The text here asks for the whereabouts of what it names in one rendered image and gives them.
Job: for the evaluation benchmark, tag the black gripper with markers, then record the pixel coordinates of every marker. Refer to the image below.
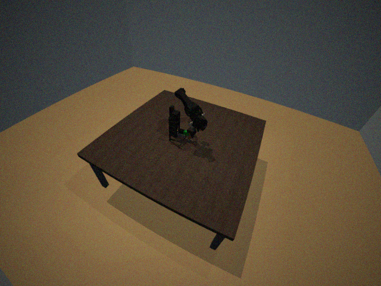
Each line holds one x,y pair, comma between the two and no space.
192,131

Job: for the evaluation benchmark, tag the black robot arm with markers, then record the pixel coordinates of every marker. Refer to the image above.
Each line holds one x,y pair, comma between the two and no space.
194,111

